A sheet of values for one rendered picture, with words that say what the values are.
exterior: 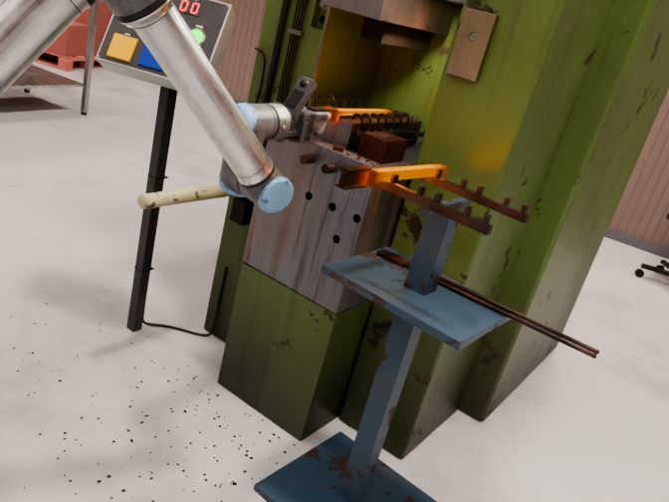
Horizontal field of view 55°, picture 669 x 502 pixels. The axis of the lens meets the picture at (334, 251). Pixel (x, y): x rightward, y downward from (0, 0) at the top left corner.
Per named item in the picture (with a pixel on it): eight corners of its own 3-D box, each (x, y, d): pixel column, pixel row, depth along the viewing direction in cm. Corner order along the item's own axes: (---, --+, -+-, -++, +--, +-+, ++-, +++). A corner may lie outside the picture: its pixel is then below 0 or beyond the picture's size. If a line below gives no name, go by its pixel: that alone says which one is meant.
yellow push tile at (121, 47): (128, 61, 189) (137, 38, 190) (105, 54, 190) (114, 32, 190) (130, 64, 191) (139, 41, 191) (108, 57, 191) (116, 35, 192)
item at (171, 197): (146, 213, 187) (148, 196, 185) (134, 206, 189) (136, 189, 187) (248, 197, 222) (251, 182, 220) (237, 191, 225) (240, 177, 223)
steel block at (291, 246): (335, 314, 185) (376, 168, 169) (242, 260, 203) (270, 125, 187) (424, 275, 230) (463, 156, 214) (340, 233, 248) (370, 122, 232)
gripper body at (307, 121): (292, 133, 176) (263, 135, 167) (299, 103, 173) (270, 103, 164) (314, 142, 173) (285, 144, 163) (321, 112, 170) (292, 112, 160)
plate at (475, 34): (475, 82, 168) (496, 14, 162) (445, 72, 172) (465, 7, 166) (478, 82, 169) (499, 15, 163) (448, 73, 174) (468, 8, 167)
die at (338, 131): (345, 149, 180) (353, 121, 177) (292, 127, 190) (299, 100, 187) (415, 143, 214) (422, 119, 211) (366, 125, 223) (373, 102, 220)
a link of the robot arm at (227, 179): (232, 201, 153) (241, 151, 148) (210, 183, 161) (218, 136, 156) (265, 200, 159) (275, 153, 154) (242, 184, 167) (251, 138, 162)
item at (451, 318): (458, 351, 138) (461, 343, 137) (320, 271, 158) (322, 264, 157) (513, 318, 161) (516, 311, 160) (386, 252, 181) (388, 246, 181)
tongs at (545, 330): (598, 354, 149) (600, 350, 148) (594, 360, 145) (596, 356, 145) (383, 252, 175) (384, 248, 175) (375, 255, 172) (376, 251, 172)
